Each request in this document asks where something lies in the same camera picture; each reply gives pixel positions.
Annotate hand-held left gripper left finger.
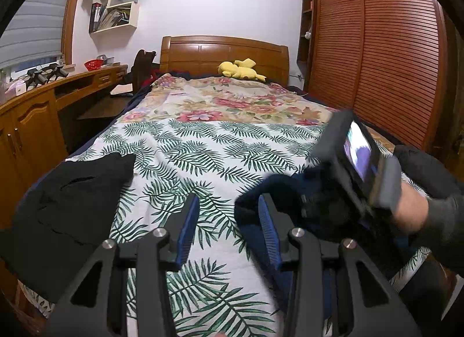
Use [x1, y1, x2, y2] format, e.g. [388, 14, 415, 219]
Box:
[45, 194, 201, 337]

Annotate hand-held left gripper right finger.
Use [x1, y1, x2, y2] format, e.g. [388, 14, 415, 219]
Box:
[258, 193, 421, 337]

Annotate navy blue garment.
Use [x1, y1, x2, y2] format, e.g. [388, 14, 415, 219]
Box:
[234, 174, 432, 323]

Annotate person's right forearm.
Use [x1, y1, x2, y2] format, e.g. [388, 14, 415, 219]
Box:
[417, 177, 464, 276]

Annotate red and dark clothes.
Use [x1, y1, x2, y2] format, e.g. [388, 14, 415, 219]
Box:
[139, 69, 193, 84]

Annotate person's right hand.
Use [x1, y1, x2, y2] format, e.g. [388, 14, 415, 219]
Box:
[389, 179, 431, 234]

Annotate leaf print bed sheet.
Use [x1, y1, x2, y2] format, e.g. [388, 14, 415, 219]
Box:
[22, 119, 432, 337]

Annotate dark grey cloth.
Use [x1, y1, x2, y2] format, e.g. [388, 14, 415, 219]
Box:
[394, 145, 457, 200]

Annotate black folded garment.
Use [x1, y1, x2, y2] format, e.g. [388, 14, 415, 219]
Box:
[0, 152, 136, 303]

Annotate floral blanket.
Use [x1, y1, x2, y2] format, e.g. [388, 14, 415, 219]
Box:
[119, 73, 396, 149]

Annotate wooden louvred wardrobe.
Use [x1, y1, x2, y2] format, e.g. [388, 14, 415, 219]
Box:
[296, 0, 461, 171]

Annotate papers on desk tray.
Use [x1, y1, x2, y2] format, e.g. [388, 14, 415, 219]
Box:
[110, 83, 135, 97]

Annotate yellow plush toy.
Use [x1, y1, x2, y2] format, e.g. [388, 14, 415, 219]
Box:
[217, 58, 267, 82]

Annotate dark wooden chair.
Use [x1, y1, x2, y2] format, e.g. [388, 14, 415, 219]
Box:
[131, 49, 157, 93]

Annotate wooden headboard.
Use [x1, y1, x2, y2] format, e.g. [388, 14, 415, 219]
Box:
[160, 35, 291, 85]

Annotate wooden desk with cabinets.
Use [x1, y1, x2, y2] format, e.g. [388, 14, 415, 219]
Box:
[0, 64, 133, 229]

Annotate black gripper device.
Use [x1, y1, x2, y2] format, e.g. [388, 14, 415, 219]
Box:
[25, 69, 48, 87]
[46, 62, 69, 80]

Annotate leaning books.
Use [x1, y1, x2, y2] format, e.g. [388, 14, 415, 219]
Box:
[99, 8, 131, 29]

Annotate pink tissue box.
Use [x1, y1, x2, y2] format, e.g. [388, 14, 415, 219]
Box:
[5, 80, 27, 95]

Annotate black binders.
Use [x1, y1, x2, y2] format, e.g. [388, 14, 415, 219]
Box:
[89, 2, 103, 33]

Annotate grey window blind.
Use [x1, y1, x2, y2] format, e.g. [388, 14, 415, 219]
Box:
[0, 0, 78, 69]

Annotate white wall shelf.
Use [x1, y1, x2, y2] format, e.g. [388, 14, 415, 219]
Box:
[89, 0, 146, 35]

